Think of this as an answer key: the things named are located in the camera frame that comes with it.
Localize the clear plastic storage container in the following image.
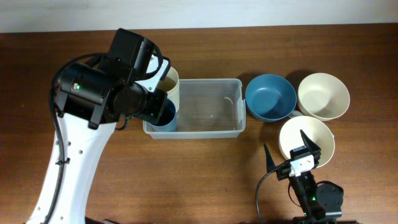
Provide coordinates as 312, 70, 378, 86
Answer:
143, 78, 246, 139

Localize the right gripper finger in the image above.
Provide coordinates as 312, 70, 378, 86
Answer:
264, 144, 275, 173
300, 129, 321, 153

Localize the cream cup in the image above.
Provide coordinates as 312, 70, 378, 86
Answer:
157, 67, 180, 111

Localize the cream bowl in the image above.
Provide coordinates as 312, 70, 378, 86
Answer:
297, 73, 351, 121
279, 116, 335, 167

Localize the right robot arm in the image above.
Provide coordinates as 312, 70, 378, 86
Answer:
255, 130, 344, 223

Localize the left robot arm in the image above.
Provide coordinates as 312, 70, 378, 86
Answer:
29, 29, 170, 223

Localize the left black cable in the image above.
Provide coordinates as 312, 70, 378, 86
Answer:
42, 52, 108, 224

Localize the blue bowl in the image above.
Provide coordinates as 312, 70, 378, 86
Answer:
245, 74, 297, 122

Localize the cream bowl front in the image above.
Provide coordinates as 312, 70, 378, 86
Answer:
279, 116, 335, 167

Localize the right black cable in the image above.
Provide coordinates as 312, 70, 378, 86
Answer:
254, 164, 289, 224

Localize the black cable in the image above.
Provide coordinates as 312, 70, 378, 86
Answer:
254, 164, 289, 224
42, 52, 108, 224

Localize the cream bowl rear right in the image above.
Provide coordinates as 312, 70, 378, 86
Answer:
297, 73, 351, 121

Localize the blue cup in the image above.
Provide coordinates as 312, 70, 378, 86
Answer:
149, 99, 177, 132

